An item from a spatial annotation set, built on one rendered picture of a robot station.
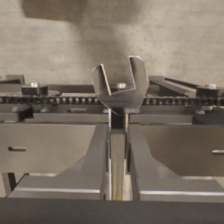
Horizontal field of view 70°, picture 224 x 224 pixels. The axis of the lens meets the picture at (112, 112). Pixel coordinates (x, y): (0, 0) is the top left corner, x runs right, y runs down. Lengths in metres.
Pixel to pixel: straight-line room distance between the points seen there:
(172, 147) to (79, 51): 1.25
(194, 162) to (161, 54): 1.22
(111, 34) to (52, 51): 0.51
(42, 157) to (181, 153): 0.23
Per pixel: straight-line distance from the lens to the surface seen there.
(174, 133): 0.27
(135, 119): 0.49
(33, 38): 1.57
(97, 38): 1.42
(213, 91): 0.59
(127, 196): 0.69
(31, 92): 0.57
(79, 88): 1.10
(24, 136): 0.29
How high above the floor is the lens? 1.40
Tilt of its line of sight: 74 degrees down
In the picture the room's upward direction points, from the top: 175 degrees counter-clockwise
